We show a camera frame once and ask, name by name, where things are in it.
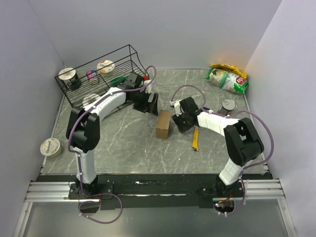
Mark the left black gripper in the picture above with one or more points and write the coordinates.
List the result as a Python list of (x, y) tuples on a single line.
[(150, 107)]

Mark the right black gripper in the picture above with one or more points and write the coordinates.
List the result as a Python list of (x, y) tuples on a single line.
[(181, 127)]

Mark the brown cardboard express box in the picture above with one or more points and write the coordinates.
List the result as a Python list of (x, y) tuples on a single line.
[(163, 124)]

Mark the yellow utility knife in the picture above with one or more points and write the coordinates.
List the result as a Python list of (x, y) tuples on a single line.
[(195, 139)]

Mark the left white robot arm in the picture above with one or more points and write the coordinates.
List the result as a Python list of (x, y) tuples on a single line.
[(83, 131)]

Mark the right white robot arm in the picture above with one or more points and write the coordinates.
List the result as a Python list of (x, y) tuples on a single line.
[(242, 139)]

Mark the dark metal can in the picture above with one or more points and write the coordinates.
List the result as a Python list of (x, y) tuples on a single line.
[(227, 107)]

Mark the green lidded cup noodle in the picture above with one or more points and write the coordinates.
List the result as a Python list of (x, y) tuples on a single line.
[(118, 80)]

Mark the green chips bag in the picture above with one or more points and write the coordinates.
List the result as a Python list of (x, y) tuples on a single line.
[(227, 81)]

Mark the white Chobani yogurt cup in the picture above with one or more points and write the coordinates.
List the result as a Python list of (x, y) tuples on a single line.
[(106, 68)]

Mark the white toilet paper roll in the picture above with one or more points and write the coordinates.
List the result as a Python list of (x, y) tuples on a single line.
[(90, 98)]

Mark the small rubiks cube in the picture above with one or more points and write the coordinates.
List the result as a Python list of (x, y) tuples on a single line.
[(92, 76)]

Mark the black yogurt cup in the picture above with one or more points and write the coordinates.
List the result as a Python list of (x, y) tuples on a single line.
[(69, 78)]

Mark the white yogurt cup on table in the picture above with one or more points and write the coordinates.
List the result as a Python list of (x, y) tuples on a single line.
[(50, 147)]

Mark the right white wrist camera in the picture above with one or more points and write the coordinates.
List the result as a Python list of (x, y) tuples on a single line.
[(177, 107)]

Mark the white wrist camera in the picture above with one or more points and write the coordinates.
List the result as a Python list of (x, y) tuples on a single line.
[(147, 84), (177, 107)]

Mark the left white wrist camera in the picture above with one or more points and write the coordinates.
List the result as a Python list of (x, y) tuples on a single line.
[(147, 84)]

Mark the black wire rack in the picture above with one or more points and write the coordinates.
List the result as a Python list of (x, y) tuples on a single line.
[(126, 60)]

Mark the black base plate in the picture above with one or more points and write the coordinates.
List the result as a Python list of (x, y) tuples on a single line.
[(154, 190)]

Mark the aluminium rail frame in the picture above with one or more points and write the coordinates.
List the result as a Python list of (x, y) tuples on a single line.
[(59, 191)]

